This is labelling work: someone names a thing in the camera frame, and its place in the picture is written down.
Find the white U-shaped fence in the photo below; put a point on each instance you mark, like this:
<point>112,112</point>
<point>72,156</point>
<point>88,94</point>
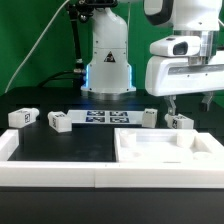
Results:
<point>209,174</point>

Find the white marker tag sheet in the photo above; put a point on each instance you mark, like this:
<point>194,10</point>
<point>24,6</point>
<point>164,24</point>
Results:
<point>105,116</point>

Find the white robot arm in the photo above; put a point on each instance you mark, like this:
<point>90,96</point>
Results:
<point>188,61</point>

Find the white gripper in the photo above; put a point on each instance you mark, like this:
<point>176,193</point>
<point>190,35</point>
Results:
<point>174,76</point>

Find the white square tabletop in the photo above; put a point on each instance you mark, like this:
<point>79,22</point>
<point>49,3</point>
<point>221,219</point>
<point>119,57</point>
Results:
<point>138,145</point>

